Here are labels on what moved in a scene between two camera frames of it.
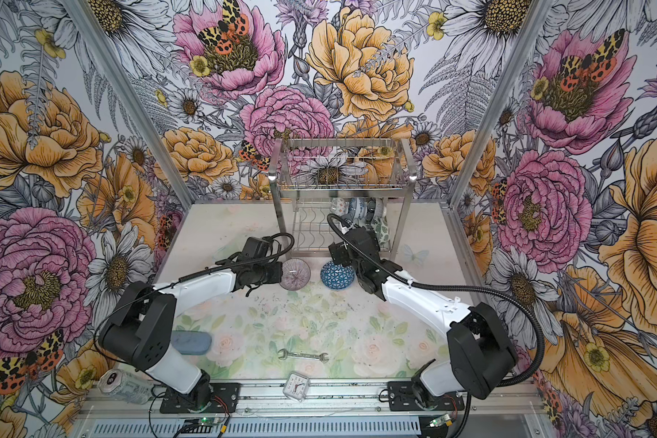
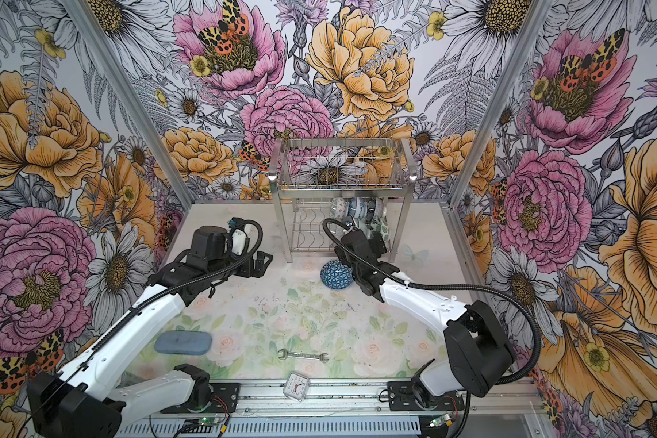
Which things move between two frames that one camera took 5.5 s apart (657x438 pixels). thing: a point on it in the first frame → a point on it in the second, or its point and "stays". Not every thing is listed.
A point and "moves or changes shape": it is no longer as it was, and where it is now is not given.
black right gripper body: [338, 251] stays
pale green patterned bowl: [338, 206] stays
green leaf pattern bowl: [382, 231] stays
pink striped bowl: [296, 274] moves or changes shape
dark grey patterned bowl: [376, 209] stays
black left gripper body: [267, 274] → [245, 270]
